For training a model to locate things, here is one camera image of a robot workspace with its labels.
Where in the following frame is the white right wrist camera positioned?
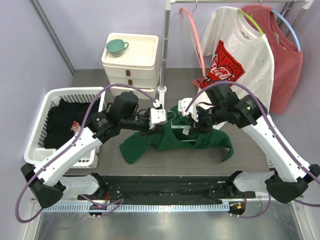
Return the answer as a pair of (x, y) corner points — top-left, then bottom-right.
(177, 98), (198, 121)

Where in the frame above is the white laundry basket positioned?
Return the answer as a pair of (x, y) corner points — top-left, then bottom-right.
(24, 86), (103, 165)

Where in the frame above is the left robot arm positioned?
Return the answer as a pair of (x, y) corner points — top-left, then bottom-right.
(21, 92), (161, 209)

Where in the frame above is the blue hanger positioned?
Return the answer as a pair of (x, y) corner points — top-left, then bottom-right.
(271, 9), (302, 52)

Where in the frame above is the red t-shirt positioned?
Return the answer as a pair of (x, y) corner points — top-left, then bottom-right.
(241, 4), (303, 115)

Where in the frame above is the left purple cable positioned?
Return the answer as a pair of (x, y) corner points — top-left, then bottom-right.
(15, 83), (162, 224)

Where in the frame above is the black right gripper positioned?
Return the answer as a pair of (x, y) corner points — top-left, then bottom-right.
(187, 103), (227, 134)

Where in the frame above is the teal cup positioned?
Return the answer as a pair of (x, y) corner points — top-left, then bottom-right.
(105, 38), (129, 57)

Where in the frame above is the green t-shirt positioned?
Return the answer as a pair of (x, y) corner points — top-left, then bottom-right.
(119, 106), (234, 164)

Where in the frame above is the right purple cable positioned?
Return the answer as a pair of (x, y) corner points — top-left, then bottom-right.
(183, 80), (320, 220)

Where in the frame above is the metal clothes rack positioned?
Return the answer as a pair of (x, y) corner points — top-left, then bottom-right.
(157, 0), (314, 107)

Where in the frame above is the pink hanger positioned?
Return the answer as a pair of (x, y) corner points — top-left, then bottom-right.
(179, 7), (206, 77)

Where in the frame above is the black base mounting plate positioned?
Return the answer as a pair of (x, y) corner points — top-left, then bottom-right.
(87, 175), (256, 206)

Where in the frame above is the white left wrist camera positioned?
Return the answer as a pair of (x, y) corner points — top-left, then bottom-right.
(149, 99), (167, 130)

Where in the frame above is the lime green hanger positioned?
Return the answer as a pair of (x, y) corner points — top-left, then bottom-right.
(237, 8), (265, 36)

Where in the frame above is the white graphic t-shirt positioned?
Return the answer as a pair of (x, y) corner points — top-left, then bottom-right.
(193, 6), (275, 109)

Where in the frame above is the black t-shirt in basket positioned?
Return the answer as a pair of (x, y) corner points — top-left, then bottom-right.
(43, 99), (90, 149)

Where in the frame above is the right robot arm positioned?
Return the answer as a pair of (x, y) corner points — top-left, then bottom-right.
(179, 81), (320, 203)

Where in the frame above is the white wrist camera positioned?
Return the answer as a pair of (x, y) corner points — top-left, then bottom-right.
(177, 98), (198, 121)
(149, 99), (167, 130)

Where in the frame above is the mint green hanger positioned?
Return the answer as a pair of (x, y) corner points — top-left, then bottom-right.
(166, 110), (191, 136)

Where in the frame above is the purple cable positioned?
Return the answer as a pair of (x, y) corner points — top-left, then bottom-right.
(183, 80), (320, 220)
(15, 83), (162, 224)

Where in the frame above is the perforated white cable duct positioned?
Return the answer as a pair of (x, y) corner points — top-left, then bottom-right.
(43, 202), (230, 213)

